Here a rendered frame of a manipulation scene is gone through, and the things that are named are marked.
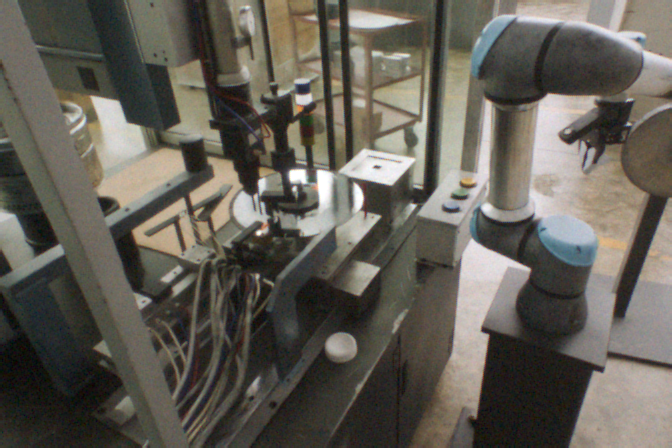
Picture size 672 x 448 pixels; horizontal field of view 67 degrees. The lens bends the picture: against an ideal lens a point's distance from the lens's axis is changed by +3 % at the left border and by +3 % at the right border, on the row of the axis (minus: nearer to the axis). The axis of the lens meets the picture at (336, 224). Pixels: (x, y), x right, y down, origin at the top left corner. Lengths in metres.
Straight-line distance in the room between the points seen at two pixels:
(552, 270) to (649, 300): 1.48
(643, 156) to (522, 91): 1.07
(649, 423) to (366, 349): 1.26
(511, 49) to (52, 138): 0.72
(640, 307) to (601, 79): 1.72
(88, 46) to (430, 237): 0.90
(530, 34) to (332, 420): 0.78
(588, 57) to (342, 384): 0.74
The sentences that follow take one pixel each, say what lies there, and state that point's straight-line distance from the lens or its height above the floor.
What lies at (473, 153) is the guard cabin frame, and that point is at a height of 0.94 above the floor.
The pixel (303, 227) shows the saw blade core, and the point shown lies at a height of 0.95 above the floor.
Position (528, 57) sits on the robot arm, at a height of 1.34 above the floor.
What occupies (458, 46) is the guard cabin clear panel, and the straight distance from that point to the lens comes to 1.44.
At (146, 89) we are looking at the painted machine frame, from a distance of 1.04.
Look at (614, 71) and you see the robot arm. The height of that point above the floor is 1.32.
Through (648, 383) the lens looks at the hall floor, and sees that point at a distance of 2.27.
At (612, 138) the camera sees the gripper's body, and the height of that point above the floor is 1.01.
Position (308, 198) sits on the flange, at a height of 0.96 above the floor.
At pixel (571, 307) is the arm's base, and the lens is 1.21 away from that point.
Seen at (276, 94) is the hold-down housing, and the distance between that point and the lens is 1.06.
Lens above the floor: 1.59
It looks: 34 degrees down
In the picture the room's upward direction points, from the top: 4 degrees counter-clockwise
